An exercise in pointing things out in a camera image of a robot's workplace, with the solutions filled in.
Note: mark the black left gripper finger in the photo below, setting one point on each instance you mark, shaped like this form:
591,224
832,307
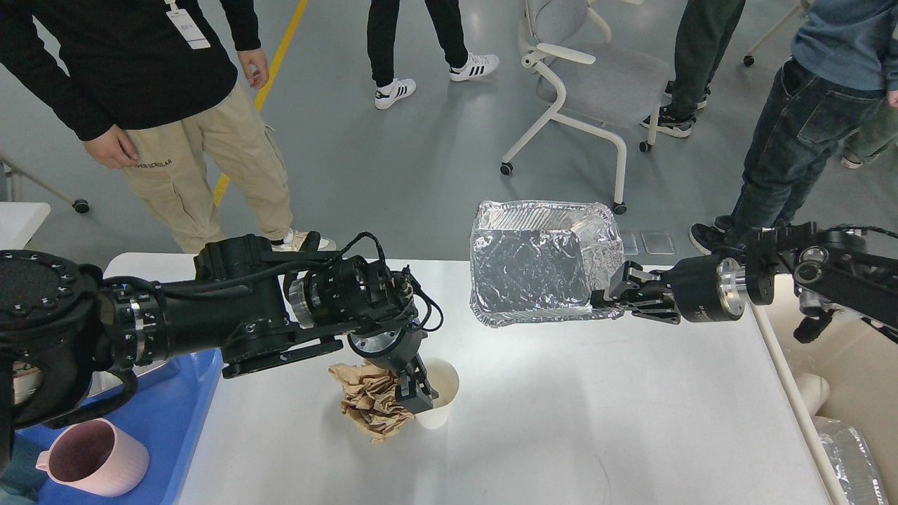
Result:
413,391

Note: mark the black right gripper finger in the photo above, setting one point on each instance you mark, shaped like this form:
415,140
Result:
631,282
660,307

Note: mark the pink ribbed mug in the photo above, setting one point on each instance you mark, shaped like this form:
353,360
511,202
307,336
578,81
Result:
95,457

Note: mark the aluminium foil tray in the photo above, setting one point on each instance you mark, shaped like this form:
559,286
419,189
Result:
538,261

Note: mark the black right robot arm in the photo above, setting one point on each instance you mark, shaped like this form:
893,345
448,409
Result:
831,270

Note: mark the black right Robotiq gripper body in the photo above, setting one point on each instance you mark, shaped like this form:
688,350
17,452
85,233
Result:
707,288

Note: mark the white paper cup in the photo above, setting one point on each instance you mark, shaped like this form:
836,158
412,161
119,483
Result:
445,381

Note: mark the person in dark jeans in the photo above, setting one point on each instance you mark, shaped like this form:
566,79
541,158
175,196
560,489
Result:
841,68

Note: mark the teal object at corner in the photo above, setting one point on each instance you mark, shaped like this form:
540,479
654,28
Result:
21,481

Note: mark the brown paper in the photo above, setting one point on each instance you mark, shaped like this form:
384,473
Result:
369,399

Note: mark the blue plastic tray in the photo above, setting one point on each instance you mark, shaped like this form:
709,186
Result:
166,415

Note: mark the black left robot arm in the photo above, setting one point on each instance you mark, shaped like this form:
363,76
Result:
70,337

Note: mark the white side table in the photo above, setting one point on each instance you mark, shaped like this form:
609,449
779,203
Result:
19,222

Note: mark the person in blue jeans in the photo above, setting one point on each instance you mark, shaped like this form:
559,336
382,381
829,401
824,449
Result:
871,139

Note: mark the person in dark trousers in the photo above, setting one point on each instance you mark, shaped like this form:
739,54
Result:
703,36

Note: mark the grey white office chair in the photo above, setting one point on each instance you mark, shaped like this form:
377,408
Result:
591,83

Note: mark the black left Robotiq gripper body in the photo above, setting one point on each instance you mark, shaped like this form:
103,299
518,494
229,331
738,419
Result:
394,350

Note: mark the beige plastic bin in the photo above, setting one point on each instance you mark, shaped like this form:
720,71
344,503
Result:
860,366

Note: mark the person in khaki trousers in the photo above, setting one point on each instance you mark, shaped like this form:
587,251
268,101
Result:
149,89

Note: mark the crumpled foil in bin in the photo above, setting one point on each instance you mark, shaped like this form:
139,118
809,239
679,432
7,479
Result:
851,460

